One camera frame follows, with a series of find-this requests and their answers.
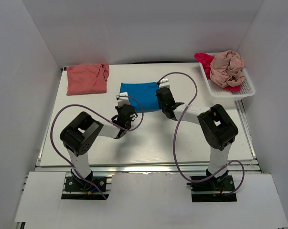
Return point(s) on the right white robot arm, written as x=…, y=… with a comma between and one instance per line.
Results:
x=218, y=129

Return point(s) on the magenta red t-shirt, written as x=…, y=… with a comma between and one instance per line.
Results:
x=205, y=60

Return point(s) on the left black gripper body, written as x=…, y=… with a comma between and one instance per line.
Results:
x=125, y=110

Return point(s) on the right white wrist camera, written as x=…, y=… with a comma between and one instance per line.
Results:
x=164, y=83

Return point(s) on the folded salmon pink t-shirt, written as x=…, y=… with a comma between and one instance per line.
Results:
x=87, y=79

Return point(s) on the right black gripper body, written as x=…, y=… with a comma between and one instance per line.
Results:
x=164, y=94

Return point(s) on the beige crumpled t-shirt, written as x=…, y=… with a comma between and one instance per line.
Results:
x=226, y=69

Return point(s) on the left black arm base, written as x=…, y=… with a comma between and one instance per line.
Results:
x=73, y=190

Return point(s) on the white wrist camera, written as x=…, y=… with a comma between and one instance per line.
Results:
x=122, y=99
x=164, y=83

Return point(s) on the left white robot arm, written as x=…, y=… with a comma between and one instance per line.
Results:
x=79, y=136

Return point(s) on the aluminium table frame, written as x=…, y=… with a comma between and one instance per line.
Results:
x=149, y=192

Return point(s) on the white plastic basket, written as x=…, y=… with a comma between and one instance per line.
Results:
x=218, y=94

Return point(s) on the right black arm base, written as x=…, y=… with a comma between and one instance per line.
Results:
x=205, y=192

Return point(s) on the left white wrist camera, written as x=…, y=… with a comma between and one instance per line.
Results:
x=122, y=99

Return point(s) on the blue t-shirt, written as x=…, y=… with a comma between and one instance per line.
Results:
x=144, y=93

